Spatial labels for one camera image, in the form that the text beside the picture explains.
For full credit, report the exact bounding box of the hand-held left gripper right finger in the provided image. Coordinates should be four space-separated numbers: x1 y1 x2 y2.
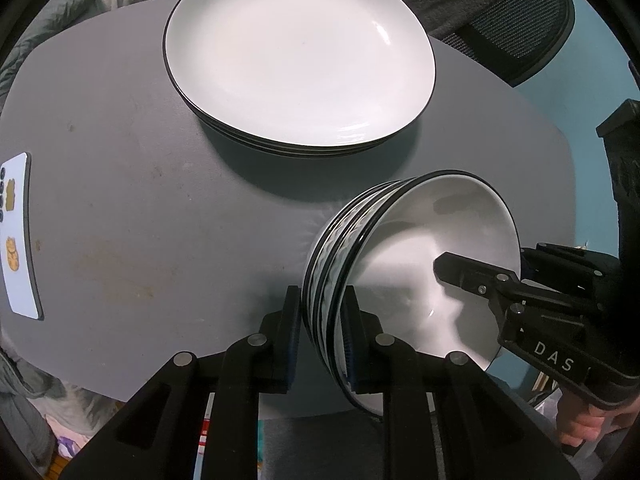
341 285 581 480

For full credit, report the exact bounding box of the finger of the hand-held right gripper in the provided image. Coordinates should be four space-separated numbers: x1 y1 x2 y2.
433 251 527 312
519 242 623 297

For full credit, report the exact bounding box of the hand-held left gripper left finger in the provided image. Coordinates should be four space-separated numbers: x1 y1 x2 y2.
60 285 303 480

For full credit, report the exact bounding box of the white bowl with black rim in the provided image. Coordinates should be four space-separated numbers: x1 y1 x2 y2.
301 180 401 376
336 170 523 418
320 177 421 396

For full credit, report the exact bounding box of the white plate with black rim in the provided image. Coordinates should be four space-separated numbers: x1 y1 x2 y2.
200 110 386 161
187 100 401 155
163 0 437 147

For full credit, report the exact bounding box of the person's right hand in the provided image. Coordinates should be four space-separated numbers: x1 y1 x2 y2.
555 384 635 457

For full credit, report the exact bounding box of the curved wooden chair back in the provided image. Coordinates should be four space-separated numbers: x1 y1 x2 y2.
530 367 558 401

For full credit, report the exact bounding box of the red and white box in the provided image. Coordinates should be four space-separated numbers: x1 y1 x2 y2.
197 392 216 480

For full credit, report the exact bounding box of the grey bed sheet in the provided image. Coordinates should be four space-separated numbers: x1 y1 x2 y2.
45 380 126 441

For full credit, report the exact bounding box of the black mesh office chair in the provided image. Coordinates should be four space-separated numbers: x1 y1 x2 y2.
145 0 576 88

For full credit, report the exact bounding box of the grey patterned quilt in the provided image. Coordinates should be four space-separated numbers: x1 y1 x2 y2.
0 340 66 461

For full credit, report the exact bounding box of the white phone with stickers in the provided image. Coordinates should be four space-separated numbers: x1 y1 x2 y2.
0 151 45 321

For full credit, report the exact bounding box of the grey duvet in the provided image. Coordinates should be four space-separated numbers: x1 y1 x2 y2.
0 0 108 106

